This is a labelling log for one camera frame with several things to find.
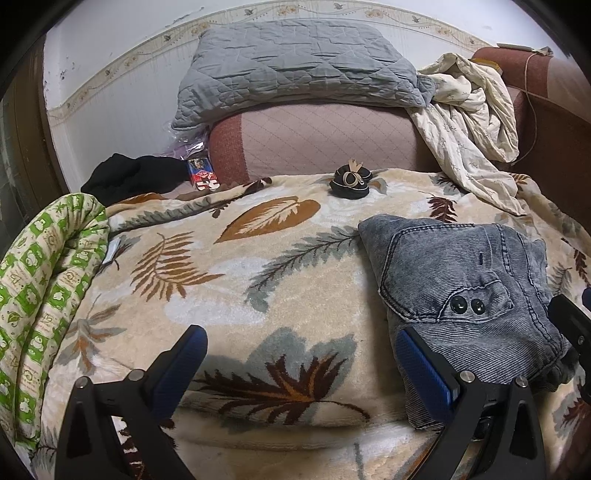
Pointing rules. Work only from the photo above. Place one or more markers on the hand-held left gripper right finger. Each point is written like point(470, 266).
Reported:
point(425, 374)

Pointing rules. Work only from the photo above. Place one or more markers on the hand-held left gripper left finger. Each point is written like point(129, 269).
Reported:
point(178, 374)

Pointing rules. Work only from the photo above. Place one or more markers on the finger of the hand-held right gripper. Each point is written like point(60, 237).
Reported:
point(570, 318)

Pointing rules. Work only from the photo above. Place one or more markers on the grey-blue denim pants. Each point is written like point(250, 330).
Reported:
point(461, 277)

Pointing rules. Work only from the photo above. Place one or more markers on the cream leaf-print blanket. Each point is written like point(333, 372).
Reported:
point(231, 286)

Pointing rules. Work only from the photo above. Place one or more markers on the green patterned quilt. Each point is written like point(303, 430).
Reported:
point(41, 286)

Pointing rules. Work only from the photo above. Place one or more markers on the red and blue packet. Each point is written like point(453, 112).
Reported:
point(203, 175)

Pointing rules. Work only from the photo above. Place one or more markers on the black cloth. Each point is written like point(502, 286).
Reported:
point(134, 177)

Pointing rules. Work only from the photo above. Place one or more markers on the cream floral sheet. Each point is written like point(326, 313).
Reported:
point(466, 134)

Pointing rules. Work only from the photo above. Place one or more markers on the purple plastic bag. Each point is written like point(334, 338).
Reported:
point(184, 147)

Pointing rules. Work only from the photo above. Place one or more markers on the pink brown sofa cushion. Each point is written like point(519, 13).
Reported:
point(314, 138)

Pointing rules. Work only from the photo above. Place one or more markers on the white flat object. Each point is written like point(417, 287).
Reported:
point(515, 47)

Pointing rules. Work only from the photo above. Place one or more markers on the brown wooden panel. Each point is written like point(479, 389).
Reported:
point(25, 129)

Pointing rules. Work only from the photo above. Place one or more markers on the grey quilted pillow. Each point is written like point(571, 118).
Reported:
point(300, 64)

